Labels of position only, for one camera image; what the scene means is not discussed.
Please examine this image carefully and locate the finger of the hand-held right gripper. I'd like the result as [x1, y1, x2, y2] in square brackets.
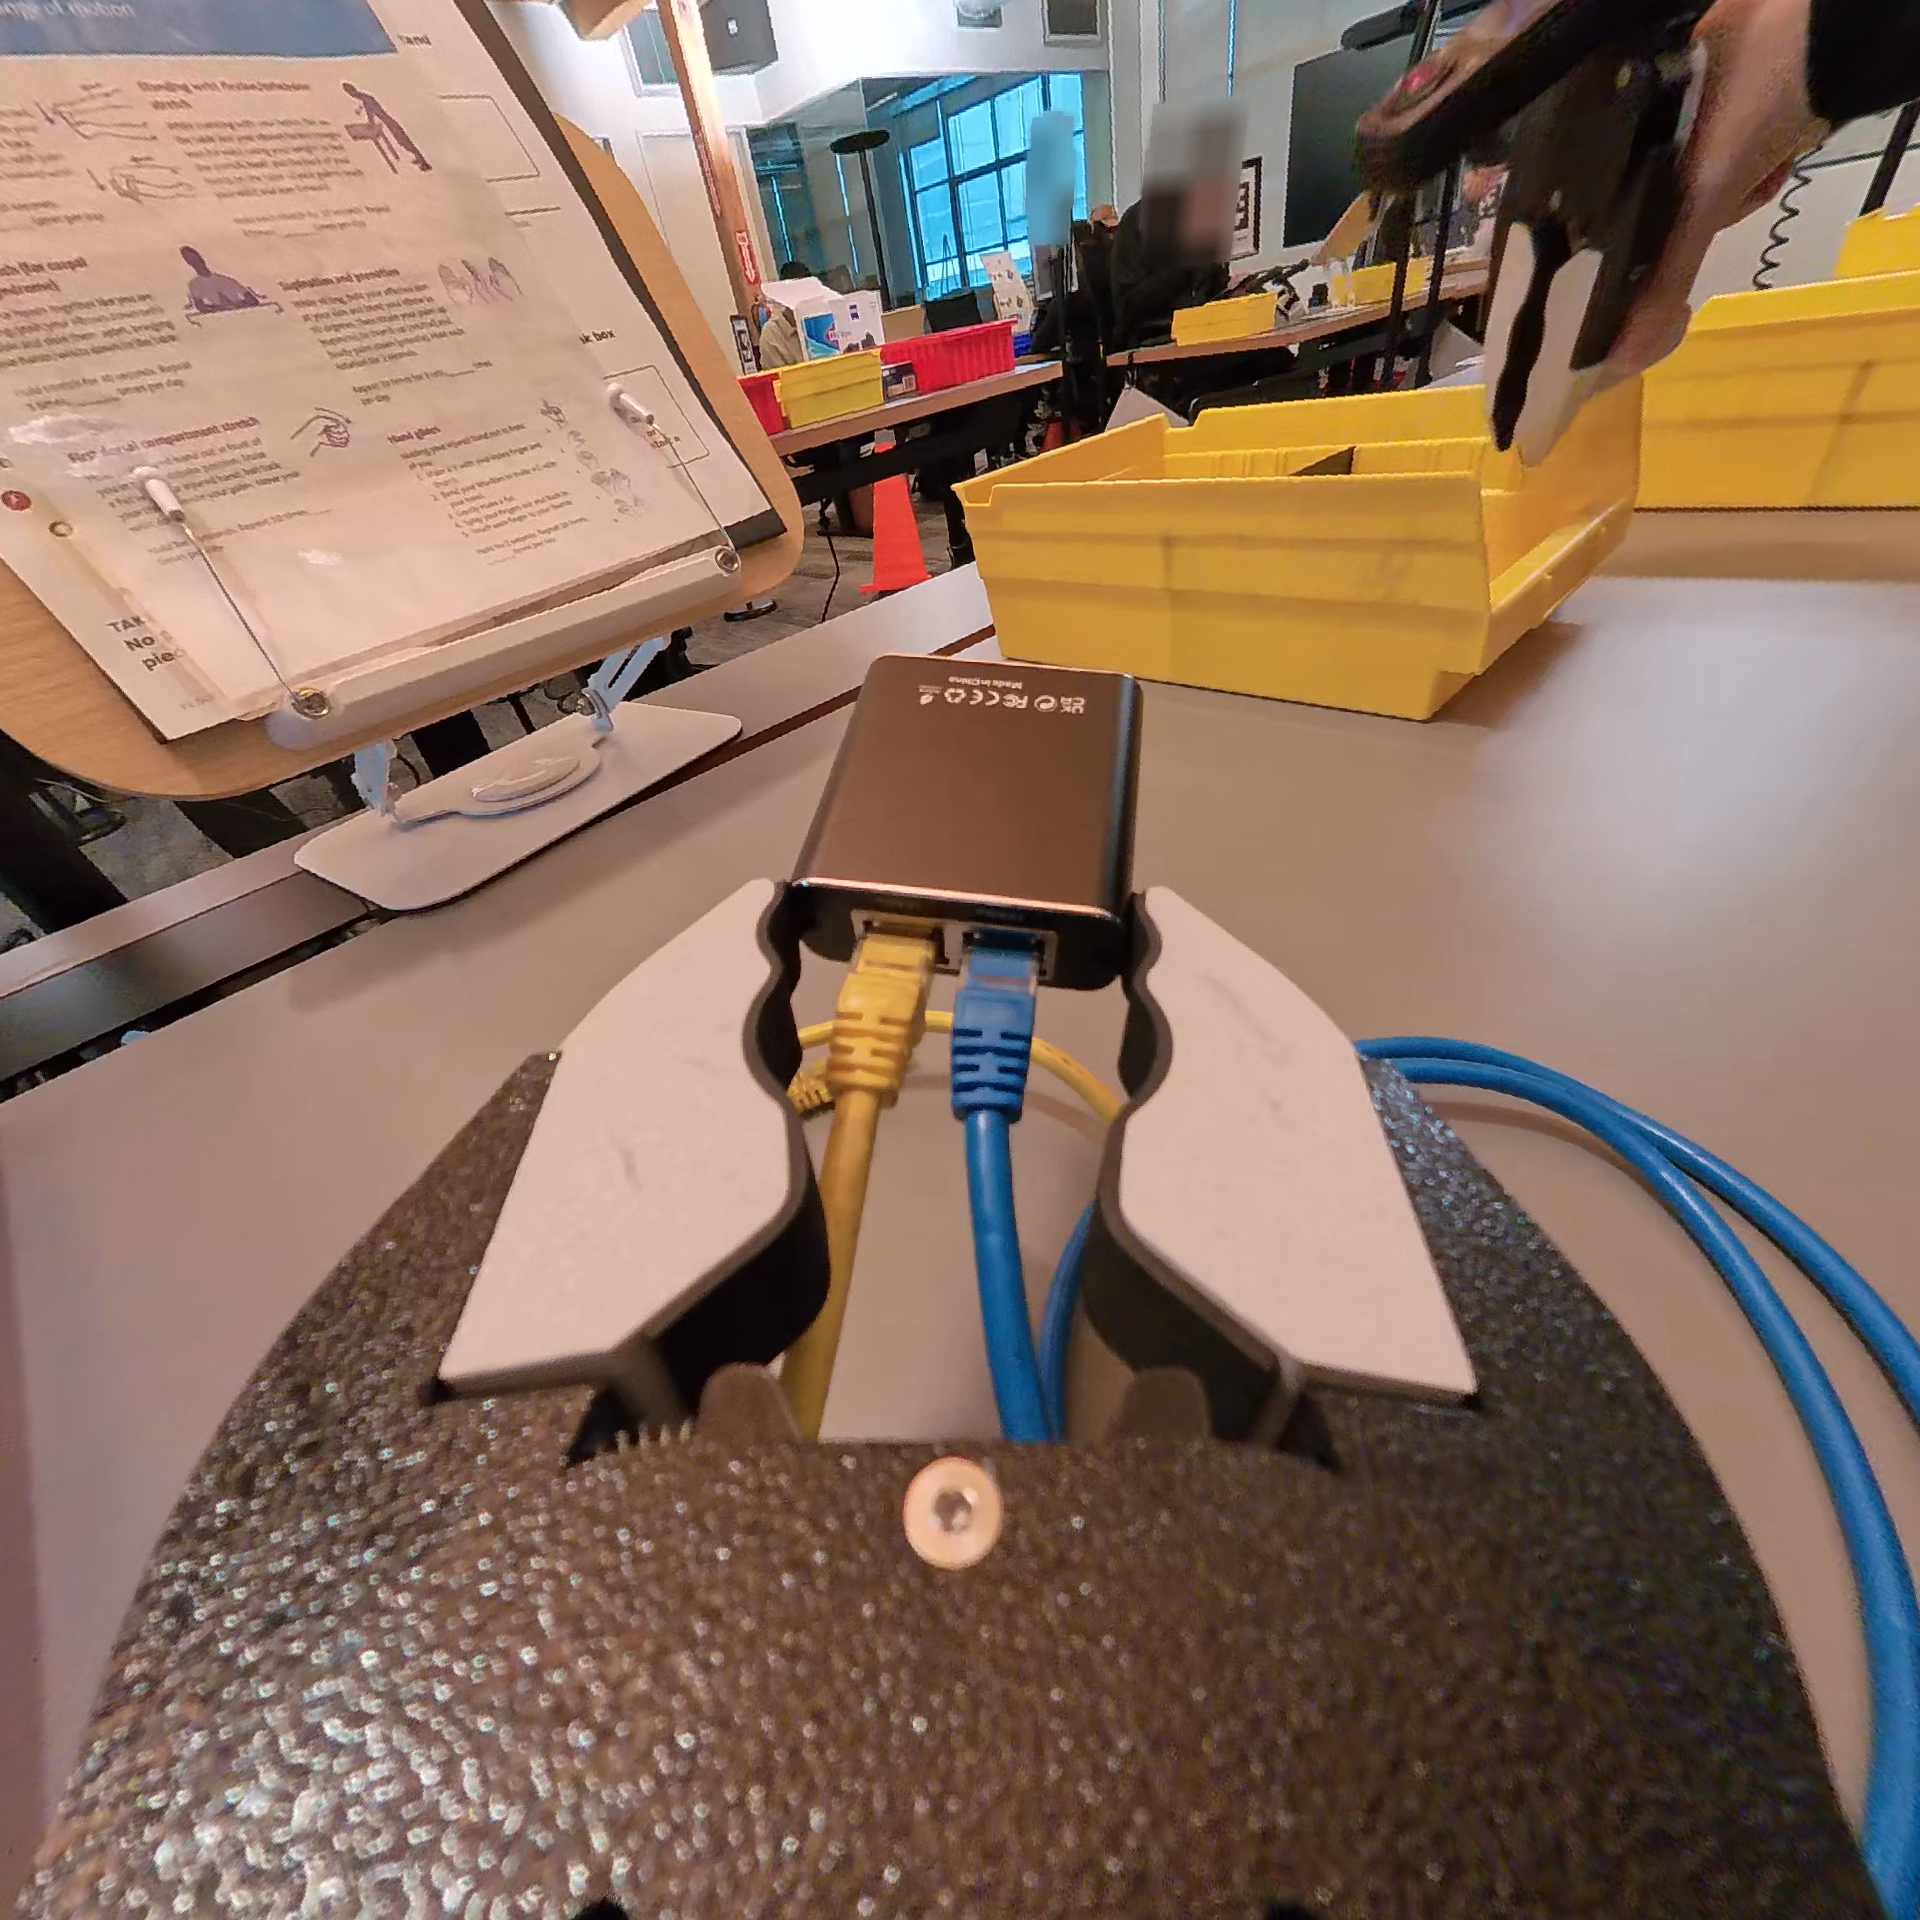
[1511, 258, 1642, 470]
[1485, 223, 1565, 454]

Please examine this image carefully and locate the black floor lamp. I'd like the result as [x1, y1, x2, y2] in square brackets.
[833, 127, 904, 302]

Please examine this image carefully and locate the black network adapter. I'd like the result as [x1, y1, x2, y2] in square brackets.
[786, 657, 1145, 993]

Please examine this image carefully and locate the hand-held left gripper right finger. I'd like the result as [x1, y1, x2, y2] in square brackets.
[1084, 885, 1479, 1407]

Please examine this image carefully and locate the coiled black cable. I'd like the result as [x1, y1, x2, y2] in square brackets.
[1747, 151, 1824, 287]

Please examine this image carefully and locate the person's right hand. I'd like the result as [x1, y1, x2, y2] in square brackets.
[1627, 0, 1841, 377]

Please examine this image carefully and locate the grey desk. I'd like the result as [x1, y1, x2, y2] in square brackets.
[0, 510, 1920, 1920]

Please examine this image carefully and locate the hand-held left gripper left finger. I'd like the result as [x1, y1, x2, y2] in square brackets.
[434, 873, 833, 1396]

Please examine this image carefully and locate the orange traffic cone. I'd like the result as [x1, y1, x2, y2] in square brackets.
[861, 478, 932, 595]

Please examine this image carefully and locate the printed instruction sheet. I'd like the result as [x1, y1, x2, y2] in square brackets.
[0, 0, 775, 746]

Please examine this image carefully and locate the black monitor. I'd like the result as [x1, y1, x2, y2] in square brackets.
[1283, 36, 1420, 249]

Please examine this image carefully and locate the yellow network cable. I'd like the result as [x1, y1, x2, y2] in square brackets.
[779, 927, 1127, 1439]

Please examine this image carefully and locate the white and blue box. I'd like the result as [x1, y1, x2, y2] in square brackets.
[756, 276, 888, 361]

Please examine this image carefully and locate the blue network cable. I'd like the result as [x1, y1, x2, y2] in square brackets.
[949, 927, 1920, 1920]

